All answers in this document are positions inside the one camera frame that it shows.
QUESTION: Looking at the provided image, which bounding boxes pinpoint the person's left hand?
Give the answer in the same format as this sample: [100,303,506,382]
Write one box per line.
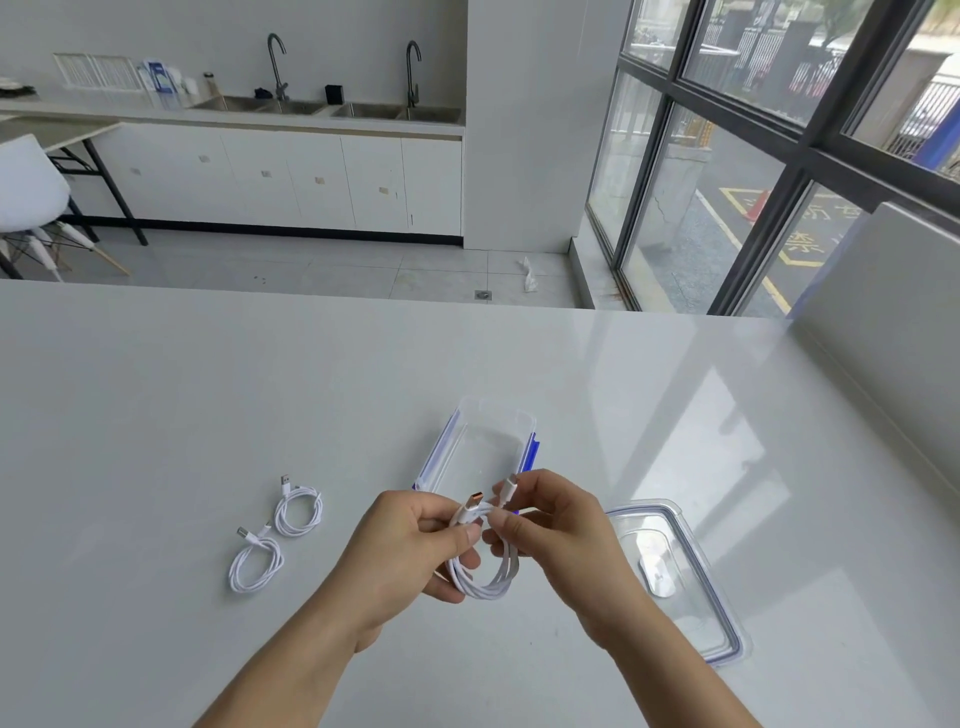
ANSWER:
[329,491,485,654]

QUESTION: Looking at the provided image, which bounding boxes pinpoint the person's right hand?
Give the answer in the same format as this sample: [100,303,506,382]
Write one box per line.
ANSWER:
[479,468,654,650]

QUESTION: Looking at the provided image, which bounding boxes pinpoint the clear container lid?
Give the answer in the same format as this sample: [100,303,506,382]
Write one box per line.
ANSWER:
[603,500,753,670]

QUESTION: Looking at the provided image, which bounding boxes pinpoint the clear container with blue clips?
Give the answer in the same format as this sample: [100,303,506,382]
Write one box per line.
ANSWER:
[412,395,541,500]

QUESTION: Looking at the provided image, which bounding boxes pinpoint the blue white box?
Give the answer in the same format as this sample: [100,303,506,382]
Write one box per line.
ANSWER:
[138,59,181,95]

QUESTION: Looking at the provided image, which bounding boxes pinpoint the white kitchen cabinet counter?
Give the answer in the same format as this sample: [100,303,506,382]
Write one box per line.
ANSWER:
[0,93,466,247]

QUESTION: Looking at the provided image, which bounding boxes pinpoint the steel sink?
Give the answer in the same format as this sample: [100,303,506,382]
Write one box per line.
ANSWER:
[188,95,331,116]
[331,102,464,125]

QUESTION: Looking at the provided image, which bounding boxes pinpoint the white plastic chair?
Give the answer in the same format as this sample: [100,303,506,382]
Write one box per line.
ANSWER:
[0,133,133,283]

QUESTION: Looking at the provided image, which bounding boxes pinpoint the beige table black legs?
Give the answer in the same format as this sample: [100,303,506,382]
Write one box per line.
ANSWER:
[0,116,150,280]

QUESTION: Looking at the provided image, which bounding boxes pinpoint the white slatted rack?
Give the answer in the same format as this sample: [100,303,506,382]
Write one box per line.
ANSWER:
[53,52,144,93]

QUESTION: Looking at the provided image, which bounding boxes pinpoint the dark window frame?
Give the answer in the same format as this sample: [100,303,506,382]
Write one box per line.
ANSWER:
[584,0,960,316]

